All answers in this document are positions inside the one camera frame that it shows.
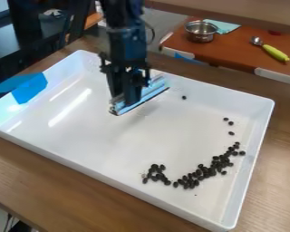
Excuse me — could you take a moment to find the black metal frame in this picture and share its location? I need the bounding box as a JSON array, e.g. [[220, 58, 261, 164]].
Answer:
[[5, 0, 97, 53]]

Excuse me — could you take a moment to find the blue sweeping tool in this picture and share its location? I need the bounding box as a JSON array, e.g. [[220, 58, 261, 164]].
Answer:
[[107, 73, 172, 117]]

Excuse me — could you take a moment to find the spoon with yellow-green handle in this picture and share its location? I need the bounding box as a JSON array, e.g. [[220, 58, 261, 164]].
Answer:
[[248, 35, 290, 63]]

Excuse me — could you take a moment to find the light blue cloth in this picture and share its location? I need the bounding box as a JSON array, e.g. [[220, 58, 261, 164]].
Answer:
[[201, 18, 242, 35]]

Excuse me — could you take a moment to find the brown side table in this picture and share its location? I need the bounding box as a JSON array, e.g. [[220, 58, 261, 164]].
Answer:
[[157, 16, 290, 86]]

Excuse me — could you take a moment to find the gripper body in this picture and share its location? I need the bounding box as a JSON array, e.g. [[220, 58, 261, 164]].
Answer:
[[97, 24, 153, 80]]

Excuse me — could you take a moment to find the white tray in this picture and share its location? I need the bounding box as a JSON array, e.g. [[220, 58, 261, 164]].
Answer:
[[0, 49, 276, 232]]

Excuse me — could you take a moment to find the blue tape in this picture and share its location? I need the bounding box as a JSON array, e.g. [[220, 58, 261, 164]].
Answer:
[[0, 72, 50, 105]]

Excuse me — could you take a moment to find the silver pot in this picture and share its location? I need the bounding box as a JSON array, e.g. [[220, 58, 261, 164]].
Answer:
[[183, 20, 220, 44]]

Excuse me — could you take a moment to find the pile of black bits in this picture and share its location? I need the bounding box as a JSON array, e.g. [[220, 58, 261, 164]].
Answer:
[[140, 116, 248, 190]]

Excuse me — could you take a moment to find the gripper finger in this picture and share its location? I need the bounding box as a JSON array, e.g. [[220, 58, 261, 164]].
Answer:
[[124, 70, 150, 107], [106, 72, 126, 103]]

